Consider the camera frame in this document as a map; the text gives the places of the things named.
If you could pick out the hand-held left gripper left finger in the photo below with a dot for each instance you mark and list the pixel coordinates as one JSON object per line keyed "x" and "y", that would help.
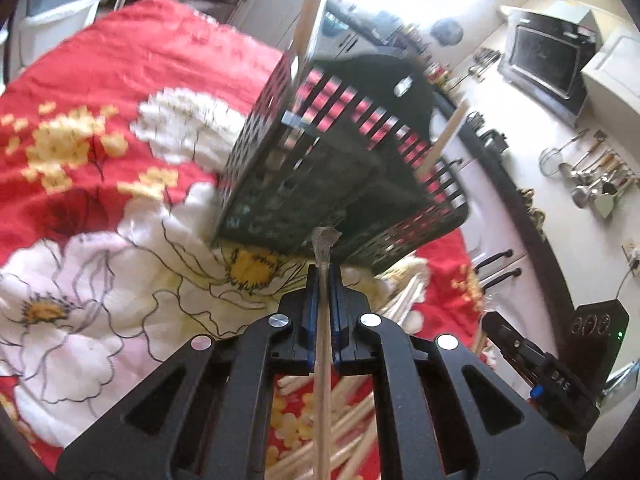
{"x": 311, "y": 312}

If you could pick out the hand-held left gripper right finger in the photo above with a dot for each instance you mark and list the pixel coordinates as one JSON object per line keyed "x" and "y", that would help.
{"x": 339, "y": 312}

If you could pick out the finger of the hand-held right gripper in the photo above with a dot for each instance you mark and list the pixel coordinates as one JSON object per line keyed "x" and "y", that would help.
{"x": 510, "y": 345}

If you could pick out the wooden chopstick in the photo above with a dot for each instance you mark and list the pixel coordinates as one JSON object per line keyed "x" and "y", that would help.
{"x": 322, "y": 395}
{"x": 311, "y": 15}
{"x": 445, "y": 135}

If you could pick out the pile of wooden chopsticks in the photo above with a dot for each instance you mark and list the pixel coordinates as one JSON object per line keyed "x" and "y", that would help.
{"x": 350, "y": 425}

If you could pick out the black perforated basket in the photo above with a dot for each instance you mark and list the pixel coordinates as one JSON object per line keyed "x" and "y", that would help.
{"x": 310, "y": 185}

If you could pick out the row of hanging kitchen utensils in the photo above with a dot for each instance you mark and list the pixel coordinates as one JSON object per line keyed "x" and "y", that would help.
{"x": 595, "y": 180}

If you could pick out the small hanging utensils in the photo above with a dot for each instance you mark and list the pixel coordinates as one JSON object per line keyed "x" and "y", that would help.
{"x": 486, "y": 62}

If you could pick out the ginger roots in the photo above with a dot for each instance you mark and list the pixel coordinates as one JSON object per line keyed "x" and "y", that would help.
{"x": 532, "y": 210}

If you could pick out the glass coffee press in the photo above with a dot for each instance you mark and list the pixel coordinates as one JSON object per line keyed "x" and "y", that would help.
{"x": 476, "y": 120}

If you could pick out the cluster of condiment bottles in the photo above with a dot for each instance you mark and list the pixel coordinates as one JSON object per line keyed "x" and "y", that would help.
{"x": 436, "y": 71}

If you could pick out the black range hood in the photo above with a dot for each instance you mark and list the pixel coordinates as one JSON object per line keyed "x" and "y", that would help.
{"x": 545, "y": 60}

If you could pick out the red floral blanket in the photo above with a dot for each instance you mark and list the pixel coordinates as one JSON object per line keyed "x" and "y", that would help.
{"x": 100, "y": 110}

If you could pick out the small round fan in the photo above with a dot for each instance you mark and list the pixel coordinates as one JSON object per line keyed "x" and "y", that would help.
{"x": 447, "y": 32}

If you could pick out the plastic drawer tower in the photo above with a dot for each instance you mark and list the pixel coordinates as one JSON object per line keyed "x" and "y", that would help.
{"x": 60, "y": 10}

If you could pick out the wall outlet with plug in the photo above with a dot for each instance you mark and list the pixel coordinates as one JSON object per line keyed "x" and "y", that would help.
{"x": 632, "y": 257}

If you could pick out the white wall cabinet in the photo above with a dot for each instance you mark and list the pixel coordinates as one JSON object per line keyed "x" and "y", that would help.
{"x": 615, "y": 80}

